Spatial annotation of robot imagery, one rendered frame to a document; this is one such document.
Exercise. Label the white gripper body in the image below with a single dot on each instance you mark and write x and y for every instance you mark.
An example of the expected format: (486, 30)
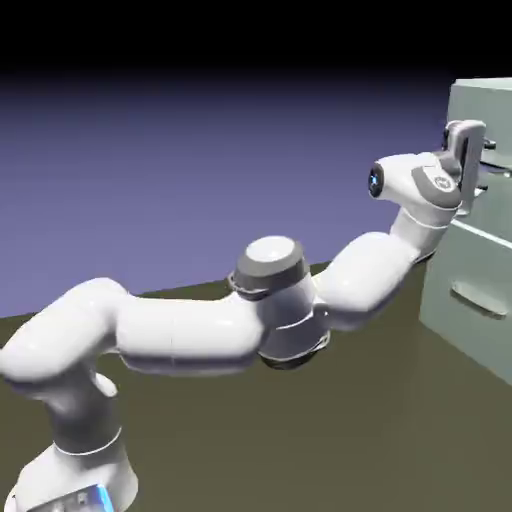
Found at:
(474, 160)

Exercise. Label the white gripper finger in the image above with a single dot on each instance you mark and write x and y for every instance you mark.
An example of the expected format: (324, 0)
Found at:
(480, 192)
(489, 143)

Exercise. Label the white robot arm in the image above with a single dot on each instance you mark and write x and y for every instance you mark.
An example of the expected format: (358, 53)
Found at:
(192, 332)

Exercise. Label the pale green drawer front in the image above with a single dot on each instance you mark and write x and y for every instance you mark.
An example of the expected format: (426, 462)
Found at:
(498, 116)
(456, 256)

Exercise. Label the pale green cabinet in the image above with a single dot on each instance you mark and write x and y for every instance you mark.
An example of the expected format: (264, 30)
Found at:
(444, 288)

